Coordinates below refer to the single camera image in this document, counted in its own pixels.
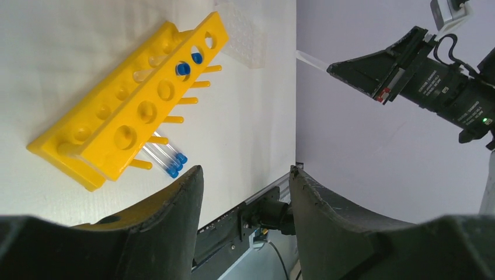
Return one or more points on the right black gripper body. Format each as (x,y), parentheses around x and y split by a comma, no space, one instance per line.
(454,90)

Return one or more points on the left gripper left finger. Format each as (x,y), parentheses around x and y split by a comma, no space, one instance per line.
(152,239)

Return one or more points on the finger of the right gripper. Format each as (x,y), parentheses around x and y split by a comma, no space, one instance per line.
(371,73)

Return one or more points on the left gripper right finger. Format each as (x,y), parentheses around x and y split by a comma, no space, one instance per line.
(339,239)

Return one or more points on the yellow test tube rack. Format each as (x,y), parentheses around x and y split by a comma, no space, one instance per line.
(101,136)

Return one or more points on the blue-capped clear test tube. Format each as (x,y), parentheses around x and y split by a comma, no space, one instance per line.
(157,60)

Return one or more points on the blue-capped tube bundle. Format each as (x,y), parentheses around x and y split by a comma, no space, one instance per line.
(170,159)

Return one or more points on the clear plastic well plate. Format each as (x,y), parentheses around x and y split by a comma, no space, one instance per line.
(247,41)

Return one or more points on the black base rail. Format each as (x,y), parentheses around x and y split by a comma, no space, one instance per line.
(224,241)

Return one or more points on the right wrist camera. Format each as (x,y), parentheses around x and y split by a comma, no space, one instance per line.
(450,14)

